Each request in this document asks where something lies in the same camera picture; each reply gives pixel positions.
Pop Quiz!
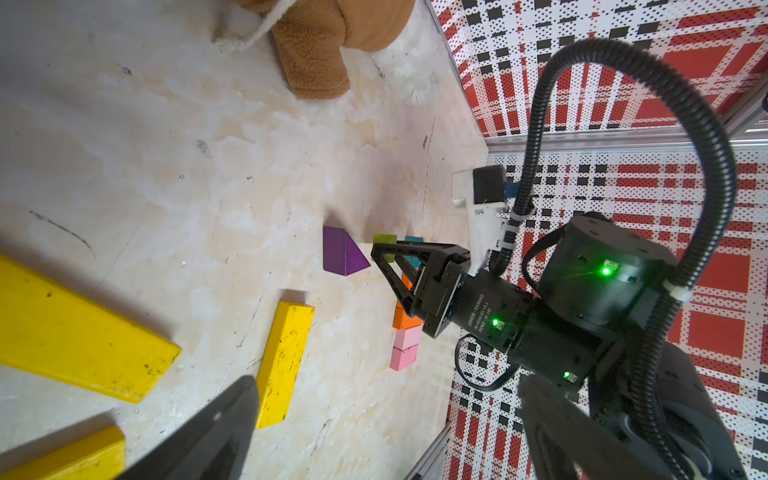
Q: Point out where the pink block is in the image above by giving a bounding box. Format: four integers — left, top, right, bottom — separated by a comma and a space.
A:
394, 325, 422, 351
390, 345, 418, 371

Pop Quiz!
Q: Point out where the yellow long block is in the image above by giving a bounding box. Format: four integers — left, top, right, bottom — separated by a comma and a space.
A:
255, 302, 315, 430
1, 256, 182, 404
1, 427, 126, 480

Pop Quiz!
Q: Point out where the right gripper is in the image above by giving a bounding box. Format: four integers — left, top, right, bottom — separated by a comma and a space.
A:
371, 241, 540, 354

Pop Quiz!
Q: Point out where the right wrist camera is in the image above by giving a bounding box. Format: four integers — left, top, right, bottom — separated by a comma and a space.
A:
451, 165, 513, 276

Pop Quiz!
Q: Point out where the white teddy bear brown shirt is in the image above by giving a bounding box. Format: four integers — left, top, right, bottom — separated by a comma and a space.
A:
215, 0, 442, 105

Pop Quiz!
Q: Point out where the purple triangle block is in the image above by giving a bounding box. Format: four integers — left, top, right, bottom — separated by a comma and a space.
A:
323, 225, 370, 276

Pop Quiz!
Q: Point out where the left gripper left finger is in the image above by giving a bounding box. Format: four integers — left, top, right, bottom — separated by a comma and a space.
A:
119, 376, 259, 479

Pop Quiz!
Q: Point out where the green cylinder block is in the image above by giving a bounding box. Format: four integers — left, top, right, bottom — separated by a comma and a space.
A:
373, 233, 398, 264

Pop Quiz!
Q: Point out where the orange block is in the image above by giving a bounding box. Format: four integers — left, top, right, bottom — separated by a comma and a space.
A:
393, 302, 423, 330
401, 273, 413, 290

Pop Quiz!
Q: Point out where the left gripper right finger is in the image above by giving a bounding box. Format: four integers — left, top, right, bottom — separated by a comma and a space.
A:
518, 375, 663, 479

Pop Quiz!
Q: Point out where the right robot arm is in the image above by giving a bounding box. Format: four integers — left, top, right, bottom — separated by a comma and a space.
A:
371, 38, 746, 479

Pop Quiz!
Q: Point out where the teal triangle block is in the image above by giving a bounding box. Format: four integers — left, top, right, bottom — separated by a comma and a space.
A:
403, 235, 425, 270

